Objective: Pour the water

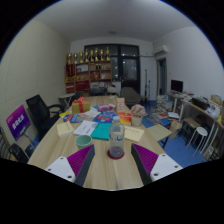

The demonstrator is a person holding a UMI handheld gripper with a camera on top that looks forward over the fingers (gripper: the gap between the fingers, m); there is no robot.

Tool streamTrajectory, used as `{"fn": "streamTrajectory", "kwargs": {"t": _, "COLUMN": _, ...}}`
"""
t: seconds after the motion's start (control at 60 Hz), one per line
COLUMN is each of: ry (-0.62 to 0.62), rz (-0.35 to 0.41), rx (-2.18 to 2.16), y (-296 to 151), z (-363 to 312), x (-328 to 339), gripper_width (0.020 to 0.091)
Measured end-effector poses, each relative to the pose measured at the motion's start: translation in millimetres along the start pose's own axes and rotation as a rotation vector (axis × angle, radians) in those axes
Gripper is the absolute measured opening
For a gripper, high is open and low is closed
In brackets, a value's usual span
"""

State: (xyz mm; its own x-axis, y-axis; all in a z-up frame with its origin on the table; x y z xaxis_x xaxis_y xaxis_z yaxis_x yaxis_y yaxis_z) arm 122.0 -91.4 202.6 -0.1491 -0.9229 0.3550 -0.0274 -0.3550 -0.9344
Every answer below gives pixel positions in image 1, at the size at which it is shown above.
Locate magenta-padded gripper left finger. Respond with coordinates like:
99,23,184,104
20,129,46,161
44,143,96,187

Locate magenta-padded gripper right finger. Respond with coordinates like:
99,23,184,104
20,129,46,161
130,143,184,186

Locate clear plastic water bottle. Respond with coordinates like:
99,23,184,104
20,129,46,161
108,115,126,159

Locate small wooden side table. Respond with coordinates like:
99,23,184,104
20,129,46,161
146,123,173,149

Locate pale green cup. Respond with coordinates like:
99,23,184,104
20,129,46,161
74,134,94,150

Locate beige book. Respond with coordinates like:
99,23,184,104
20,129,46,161
56,120,76,138

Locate brown paper bag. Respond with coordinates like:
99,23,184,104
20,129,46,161
169,120,183,135

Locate black bag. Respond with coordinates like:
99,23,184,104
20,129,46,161
8,143,30,164

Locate white round stool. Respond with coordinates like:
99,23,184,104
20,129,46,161
188,126,209,149

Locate wooden stool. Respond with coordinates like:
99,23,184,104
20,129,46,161
179,117,201,138

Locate blue printed book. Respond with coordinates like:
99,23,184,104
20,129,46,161
93,110,118,125
62,113,86,124

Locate teal book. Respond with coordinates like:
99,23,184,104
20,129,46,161
90,122,112,141

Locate potted pink flowers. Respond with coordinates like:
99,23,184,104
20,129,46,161
130,103,147,127

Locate striped chair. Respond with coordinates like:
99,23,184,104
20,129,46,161
0,126,13,161

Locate black office chair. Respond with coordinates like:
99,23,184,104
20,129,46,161
25,94,66,138

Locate purple sign board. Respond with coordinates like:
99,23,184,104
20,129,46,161
5,104,31,141

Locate stack of books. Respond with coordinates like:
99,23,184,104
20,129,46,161
155,94,174,116

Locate orange book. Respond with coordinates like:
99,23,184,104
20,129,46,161
117,112,133,125

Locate yellow gift box red ribbon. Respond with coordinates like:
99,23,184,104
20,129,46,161
71,96,92,114

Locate small white round table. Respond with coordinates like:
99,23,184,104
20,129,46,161
58,92,76,108

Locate small upright card box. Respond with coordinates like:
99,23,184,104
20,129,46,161
116,96,126,114

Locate pink box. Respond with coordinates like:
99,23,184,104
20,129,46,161
96,103,116,113

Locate grey armchair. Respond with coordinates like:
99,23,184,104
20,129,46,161
120,86,143,106

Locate black computer monitor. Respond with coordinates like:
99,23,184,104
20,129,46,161
170,79,184,94

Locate black tripod stands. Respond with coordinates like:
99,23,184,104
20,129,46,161
143,68,152,99

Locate wooden shelf unit with trophies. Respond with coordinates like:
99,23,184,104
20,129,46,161
64,47,113,94

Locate dark glass door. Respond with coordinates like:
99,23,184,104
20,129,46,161
83,43,141,94

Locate long wooden wall desk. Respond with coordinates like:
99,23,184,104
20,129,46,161
166,91,224,158

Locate white wall air conditioner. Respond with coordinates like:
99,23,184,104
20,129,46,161
153,44,170,57

